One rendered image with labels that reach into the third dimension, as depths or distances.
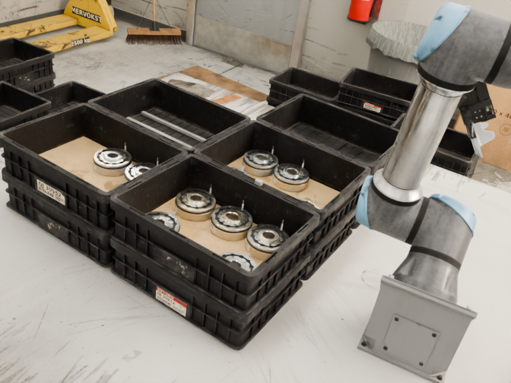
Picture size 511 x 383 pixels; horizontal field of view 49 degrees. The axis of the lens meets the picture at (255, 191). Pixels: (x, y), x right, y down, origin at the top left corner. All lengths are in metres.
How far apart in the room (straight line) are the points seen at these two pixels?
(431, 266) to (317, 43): 3.40
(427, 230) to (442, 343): 0.24
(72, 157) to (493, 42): 1.11
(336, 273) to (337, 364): 0.31
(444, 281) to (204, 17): 3.98
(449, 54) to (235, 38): 3.82
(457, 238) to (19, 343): 0.96
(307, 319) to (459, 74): 0.66
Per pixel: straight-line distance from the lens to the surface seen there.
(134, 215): 1.25
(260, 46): 4.71
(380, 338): 1.32
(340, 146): 1.87
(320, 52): 4.52
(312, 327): 1.37
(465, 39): 1.08
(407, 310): 1.25
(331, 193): 1.60
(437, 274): 1.26
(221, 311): 1.22
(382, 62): 3.74
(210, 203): 1.42
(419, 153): 1.20
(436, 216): 1.29
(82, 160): 1.63
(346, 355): 1.34
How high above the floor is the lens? 1.67
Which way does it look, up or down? 33 degrees down
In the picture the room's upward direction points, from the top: 9 degrees clockwise
